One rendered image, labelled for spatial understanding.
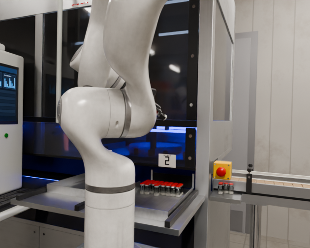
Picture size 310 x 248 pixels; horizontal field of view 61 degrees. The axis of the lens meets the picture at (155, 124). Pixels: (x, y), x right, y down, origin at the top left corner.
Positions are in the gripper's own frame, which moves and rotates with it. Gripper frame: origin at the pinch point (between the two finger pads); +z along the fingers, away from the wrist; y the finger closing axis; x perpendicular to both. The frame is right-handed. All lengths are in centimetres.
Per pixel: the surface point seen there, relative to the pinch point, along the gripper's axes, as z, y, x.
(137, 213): 11.9, -27.5, -19.5
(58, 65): -26, -26, 61
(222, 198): 50, -11, -8
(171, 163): 31.9, -17.8, 11.0
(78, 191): 2.8, -48.6, 5.0
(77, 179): 10, -60, 28
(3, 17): -61, -36, 109
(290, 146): 201, 29, 102
